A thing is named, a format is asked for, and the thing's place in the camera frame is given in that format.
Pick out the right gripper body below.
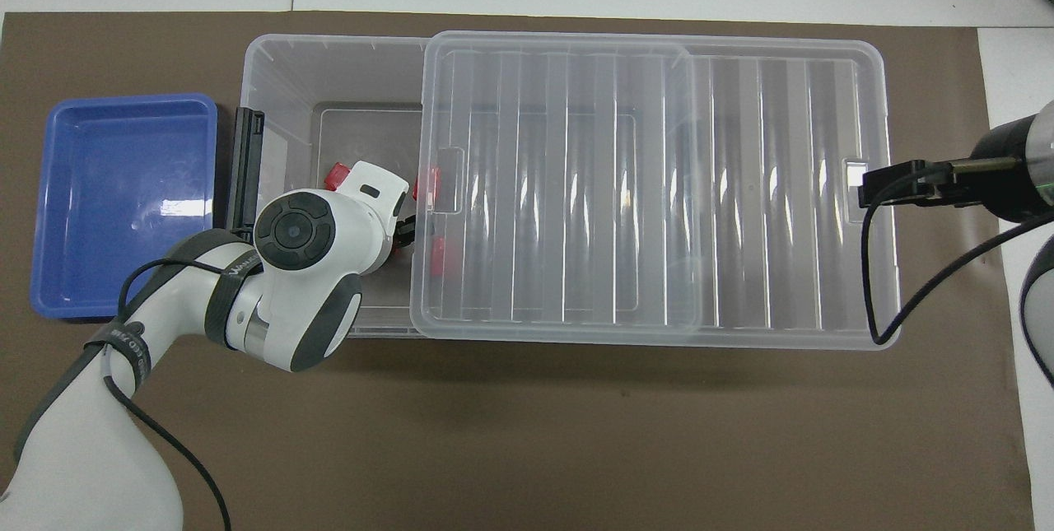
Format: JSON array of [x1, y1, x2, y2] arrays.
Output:
[[954, 100, 1054, 224]]

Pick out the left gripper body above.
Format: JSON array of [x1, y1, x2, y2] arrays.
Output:
[[344, 159, 411, 249]]

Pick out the clear ribbed box lid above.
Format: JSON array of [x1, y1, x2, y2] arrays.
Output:
[[409, 30, 902, 351]]

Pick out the clear plastic storage box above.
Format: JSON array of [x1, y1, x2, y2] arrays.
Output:
[[241, 33, 706, 340]]

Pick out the blue plastic tray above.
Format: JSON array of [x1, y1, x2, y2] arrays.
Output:
[[30, 93, 219, 319]]

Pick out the brown table mat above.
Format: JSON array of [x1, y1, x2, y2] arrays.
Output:
[[0, 11, 1035, 531]]

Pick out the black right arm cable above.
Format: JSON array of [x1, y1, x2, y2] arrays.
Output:
[[860, 165, 1054, 347]]

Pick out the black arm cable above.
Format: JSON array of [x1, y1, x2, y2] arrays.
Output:
[[100, 258, 248, 531], [860, 165, 1054, 347]]

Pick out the black box latch handle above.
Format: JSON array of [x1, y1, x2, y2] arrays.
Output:
[[224, 105, 266, 237]]

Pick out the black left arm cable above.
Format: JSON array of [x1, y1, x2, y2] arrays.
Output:
[[100, 258, 248, 531]]

